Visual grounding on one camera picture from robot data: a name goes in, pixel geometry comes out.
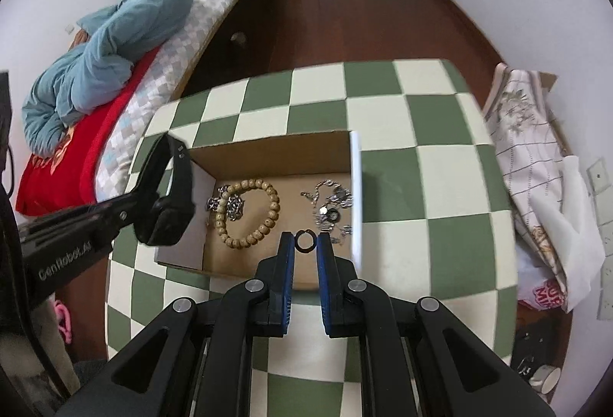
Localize blue quilt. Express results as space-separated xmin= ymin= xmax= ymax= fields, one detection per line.
xmin=21 ymin=0 xmax=265 ymax=155

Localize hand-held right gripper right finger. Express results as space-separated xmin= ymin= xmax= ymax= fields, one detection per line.
xmin=315 ymin=231 xmax=552 ymax=417

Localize red print plastic bag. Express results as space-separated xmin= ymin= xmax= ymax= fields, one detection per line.
xmin=516 ymin=249 xmax=572 ymax=311

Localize black fitness band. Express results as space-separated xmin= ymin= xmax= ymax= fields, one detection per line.
xmin=133 ymin=133 xmax=195 ymax=248

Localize green white checkered tablecloth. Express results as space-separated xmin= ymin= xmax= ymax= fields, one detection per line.
xmin=105 ymin=59 xmax=521 ymax=417

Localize silver crystal necklace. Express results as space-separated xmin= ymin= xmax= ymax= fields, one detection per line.
xmin=313 ymin=180 xmax=356 ymax=246

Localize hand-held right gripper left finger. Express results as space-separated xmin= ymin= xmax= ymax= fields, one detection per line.
xmin=61 ymin=231 xmax=296 ymax=417

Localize thin silver necklace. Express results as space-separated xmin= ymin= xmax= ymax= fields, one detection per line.
xmin=300 ymin=180 xmax=336 ymax=208

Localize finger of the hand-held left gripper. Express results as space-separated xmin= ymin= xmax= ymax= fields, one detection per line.
xmin=16 ymin=187 xmax=161 ymax=256

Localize black box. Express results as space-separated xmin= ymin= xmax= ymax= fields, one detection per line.
xmin=513 ymin=310 xmax=572 ymax=377

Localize white power strip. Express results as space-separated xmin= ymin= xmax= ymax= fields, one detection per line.
xmin=586 ymin=157 xmax=613 ymax=323

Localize cardboard box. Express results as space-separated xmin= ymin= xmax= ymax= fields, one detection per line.
xmin=154 ymin=130 xmax=366 ymax=294

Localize white cup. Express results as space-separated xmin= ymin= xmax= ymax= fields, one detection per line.
xmin=528 ymin=365 xmax=562 ymax=395

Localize floral patterned cloth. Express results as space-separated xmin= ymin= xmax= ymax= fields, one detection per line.
xmin=480 ymin=62 xmax=582 ymax=264

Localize wooden bead bracelet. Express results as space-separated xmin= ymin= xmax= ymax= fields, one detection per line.
xmin=213 ymin=178 xmax=280 ymax=248

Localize white plastic bag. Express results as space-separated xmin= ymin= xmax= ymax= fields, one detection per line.
xmin=526 ymin=155 xmax=607 ymax=313

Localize grey white checkered bedsheet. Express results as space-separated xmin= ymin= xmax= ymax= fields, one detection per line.
xmin=95 ymin=0 xmax=270 ymax=203

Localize silver chain bracelet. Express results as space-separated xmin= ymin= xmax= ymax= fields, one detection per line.
xmin=205 ymin=186 xmax=246 ymax=227

